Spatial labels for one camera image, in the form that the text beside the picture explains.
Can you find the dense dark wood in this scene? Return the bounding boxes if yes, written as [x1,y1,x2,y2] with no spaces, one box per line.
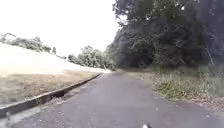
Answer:
[105,0,224,70]

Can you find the trees on hilltop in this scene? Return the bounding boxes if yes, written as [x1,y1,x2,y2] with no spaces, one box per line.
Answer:
[0,32,58,56]

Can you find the grey asphalt path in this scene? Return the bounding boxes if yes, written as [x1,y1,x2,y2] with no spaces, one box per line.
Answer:
[9,70,224,128]

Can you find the weedy leaf-strewn verge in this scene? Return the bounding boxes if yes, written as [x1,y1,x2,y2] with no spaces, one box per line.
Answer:
[133,65,224,112]

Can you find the row of distant trees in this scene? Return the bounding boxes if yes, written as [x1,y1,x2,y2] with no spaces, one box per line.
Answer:
[67,45,116,70]

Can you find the concrete kerb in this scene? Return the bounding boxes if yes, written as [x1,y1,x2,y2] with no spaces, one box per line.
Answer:
[0,73,102,119]

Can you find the dry grass slope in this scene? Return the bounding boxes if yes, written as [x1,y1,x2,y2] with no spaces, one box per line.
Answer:
[0,42,111,107]

